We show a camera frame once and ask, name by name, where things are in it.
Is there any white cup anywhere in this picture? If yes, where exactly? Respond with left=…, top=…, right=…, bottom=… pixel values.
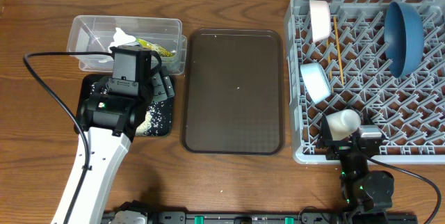
left=326, top=109, right=361, bottom=141

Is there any yellow snack wrapper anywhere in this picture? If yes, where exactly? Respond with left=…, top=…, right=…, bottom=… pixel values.
left=136, top=38, right=174, bottom=57

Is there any light blue bowl with rice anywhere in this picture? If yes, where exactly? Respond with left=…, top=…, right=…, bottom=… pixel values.
left=300, top=63, right=332, bottom=104

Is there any dark blue plate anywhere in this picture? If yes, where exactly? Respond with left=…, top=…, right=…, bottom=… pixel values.
left=384, top=1, right=424, bottom=78

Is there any pink bowl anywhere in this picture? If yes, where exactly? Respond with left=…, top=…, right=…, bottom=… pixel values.
left=309, top=0, right=331, bottom=42

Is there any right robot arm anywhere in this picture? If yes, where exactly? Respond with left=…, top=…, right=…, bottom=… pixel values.
left=316, top=115, right=394, bottom=223

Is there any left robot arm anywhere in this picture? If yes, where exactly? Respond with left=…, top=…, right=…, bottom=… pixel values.
left=52, top=74, right=175, bottom=223

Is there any grey dishwasher rack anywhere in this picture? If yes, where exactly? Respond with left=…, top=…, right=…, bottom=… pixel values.
left=284, top=0, right=444, bottom=164

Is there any spilled white rice pile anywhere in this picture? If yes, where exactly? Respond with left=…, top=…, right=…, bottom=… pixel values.
left=90, top=81, right=172, bottom=137

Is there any black tray bin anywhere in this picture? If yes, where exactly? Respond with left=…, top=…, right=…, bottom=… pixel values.
left=76, top=74, right=174, bottom=136

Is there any clear plastic bin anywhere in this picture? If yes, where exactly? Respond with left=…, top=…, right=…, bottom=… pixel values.
left=67, top=15, right=187, bottom=75

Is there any white crumpled tissue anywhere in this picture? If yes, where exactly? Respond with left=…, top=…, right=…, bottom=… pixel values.
left=99, top=27, right=136, bottom=53

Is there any brown serving tray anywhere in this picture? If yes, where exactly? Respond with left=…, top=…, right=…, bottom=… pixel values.
left=180, top=29, right=284, bottom=156

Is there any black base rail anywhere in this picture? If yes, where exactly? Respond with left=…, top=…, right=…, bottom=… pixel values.
left=100, top=201, right=418, bottom=224

